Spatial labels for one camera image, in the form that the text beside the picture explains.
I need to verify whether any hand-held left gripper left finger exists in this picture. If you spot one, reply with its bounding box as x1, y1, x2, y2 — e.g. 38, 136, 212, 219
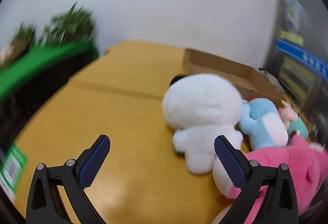
26, 134, 111, 224

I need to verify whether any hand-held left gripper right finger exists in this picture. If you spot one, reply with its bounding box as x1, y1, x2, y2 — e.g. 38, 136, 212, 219
214, 135, 300, 224

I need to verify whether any blue plush toy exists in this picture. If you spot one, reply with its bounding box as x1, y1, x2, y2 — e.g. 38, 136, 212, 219
238, 97, 289, 149

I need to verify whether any pink plush toy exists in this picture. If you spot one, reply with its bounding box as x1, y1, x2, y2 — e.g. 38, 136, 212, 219
213, 135, 328, 222

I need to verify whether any white plush toy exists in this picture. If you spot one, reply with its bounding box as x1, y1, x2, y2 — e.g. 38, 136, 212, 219
161, 73, 244, 175

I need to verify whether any teal and pink plush doll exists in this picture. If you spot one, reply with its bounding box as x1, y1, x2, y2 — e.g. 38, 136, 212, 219
278, 100, 309, 140

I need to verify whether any cardboard box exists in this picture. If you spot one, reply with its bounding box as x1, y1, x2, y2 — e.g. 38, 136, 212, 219
181, 48, 287, 112

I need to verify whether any green labelled packet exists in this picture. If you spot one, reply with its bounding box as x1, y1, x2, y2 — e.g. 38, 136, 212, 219
0, 143, 28, 201

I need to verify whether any grey blurred object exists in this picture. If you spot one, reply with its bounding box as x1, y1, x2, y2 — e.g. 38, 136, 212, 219
258, 68, 285, 92

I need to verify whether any green board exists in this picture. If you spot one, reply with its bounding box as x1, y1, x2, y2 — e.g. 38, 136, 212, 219
0, 40, 99, 102

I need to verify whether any blue banner strip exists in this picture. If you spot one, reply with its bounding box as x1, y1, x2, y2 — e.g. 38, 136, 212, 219
275, 39, 328, 76

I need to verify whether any green potted plant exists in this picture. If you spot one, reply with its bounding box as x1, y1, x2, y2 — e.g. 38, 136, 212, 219
11, 23, 37, 45
38, 2, 96, 47

